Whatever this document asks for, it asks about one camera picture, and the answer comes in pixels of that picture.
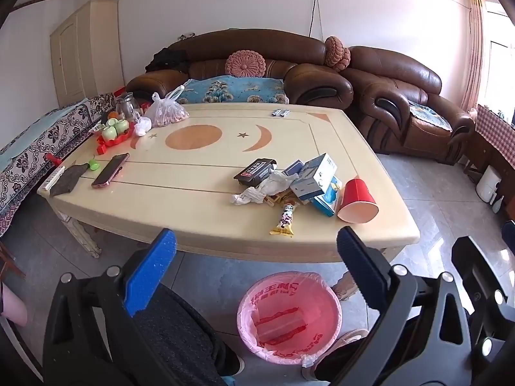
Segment pink smartphone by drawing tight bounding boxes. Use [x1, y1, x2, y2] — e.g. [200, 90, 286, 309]
[92, 153, 130, 189]

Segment cream wooden coffee table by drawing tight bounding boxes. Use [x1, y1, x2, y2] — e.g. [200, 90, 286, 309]
[37, 102, 421, 264]

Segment yellow snack bar packet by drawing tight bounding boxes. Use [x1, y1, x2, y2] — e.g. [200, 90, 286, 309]
[269, 203, 297, 237]

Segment clear plastic bag of nuts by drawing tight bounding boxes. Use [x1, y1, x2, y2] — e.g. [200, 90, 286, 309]
[144, 85, 190, 128]

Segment black cigarette box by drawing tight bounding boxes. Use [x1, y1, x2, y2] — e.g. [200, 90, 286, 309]
[234, 159, 277, 188]

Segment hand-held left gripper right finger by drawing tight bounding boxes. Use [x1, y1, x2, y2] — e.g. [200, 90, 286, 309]
[334, 226, 472, 386]

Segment light blue medicine box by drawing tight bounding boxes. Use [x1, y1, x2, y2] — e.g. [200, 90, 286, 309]
[312, 181, 343, 217]

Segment crumpled white tissue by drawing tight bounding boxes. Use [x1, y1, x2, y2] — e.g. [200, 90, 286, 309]
[231, 171, 299, 207]

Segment pink round cushion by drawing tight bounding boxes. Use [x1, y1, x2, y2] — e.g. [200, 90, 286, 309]
[324, 36, 351, 72]
[225, 50, 267, 78]

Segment brown leather armchair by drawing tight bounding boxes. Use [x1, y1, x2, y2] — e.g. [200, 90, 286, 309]
[342, 46, 475, 165]

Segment black and white patterned cover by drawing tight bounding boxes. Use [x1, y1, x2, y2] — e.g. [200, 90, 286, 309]
[0, 92, 117, 236]

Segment blue floral sofa cover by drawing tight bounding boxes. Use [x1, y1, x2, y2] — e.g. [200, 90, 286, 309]
[177, 76, 289, 105]

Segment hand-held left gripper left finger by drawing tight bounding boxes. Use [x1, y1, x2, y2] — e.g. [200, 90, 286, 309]
[42, 228, 178, 386]

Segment black clothing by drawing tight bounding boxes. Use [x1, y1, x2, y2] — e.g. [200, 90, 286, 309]
[145, 47, 191, 74]

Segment wooden chair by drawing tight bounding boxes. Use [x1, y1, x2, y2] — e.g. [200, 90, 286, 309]
[0, 241, 25, 279]

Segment cream wooden cabinet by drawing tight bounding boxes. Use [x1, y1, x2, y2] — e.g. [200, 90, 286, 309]
[50, 0, 125, 108]

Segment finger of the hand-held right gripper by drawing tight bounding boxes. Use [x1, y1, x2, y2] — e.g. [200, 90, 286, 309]
[451, 236, 515, 371]

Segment white appliance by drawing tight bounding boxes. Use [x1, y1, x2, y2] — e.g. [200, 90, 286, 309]
[477, 166, 502, 204]

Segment pink lined trash bin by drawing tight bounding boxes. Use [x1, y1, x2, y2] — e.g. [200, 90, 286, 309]
[237, 272, 342, 366]

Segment red paper cup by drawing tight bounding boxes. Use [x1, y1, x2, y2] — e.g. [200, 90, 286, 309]
[337, 177, 379, 224]

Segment dark grey cloth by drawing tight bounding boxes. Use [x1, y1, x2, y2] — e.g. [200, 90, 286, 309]
[49, 163, 88, 198]

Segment glass teapot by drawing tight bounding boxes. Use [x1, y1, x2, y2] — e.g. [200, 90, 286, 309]
[116, 92, 142, 122]

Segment blue and white carton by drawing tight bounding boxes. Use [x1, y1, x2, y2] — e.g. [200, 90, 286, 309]
[290, 153, 339, 202]

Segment group of green cups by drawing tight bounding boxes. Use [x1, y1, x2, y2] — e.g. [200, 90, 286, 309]
[101, 118, 130, 139]

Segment black wall cable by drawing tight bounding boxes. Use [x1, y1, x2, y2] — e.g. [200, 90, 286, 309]
[308, 0, 323, 40]

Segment red checkered tablecloth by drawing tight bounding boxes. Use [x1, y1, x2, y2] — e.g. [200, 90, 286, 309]
[475, 105, 515, 158]

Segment brown leather sofa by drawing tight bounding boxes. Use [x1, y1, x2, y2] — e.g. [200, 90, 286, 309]
[126, 29, 354, 109]

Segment red plastic tray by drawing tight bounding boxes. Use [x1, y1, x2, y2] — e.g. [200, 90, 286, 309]
[96, 123, 135, 155]

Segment pink curtain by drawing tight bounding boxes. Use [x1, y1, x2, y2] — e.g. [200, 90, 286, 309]
[462, 0, 488, 110]

